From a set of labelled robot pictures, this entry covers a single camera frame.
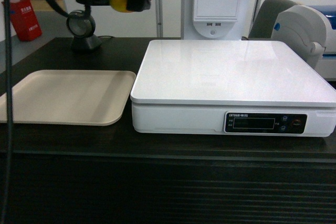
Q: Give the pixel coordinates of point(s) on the dark red yellow mango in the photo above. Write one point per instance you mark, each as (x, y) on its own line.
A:
(128, 6)

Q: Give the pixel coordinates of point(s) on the white checkout scale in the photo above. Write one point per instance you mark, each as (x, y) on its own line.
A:
(230, 88)

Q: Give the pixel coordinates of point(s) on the black checkout counter cabinet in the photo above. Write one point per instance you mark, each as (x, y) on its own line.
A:
(115, 174)

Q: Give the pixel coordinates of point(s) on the black barcode scanner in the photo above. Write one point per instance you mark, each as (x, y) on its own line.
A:
(82, 27)

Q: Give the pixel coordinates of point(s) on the white pole stand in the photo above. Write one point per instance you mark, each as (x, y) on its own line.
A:
(159, 18)

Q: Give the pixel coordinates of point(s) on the red fire extinguisher box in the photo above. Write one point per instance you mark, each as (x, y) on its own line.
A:
(24, 20)

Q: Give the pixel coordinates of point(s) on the beige plastic tray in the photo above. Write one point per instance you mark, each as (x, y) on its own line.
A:
(72, 97)

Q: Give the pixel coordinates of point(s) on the white receipt printer kiosk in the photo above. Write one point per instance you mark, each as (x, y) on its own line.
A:
(214, 19)

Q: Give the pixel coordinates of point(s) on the white label printer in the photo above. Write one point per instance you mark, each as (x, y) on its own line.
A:
(304, 30)

